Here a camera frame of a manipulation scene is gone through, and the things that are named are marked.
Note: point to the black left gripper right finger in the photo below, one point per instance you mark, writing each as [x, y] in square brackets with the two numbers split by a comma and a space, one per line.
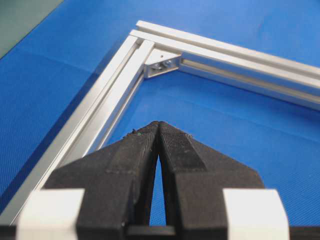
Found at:
[194, 176]

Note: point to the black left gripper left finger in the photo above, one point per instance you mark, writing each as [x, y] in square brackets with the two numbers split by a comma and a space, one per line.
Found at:
[118, 183]

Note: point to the green backdrop curtain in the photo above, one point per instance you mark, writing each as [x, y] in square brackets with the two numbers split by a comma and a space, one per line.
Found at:
[19, 17]

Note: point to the silver aluminium extrusion frame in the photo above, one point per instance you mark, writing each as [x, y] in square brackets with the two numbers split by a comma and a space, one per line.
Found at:
[151, 50]

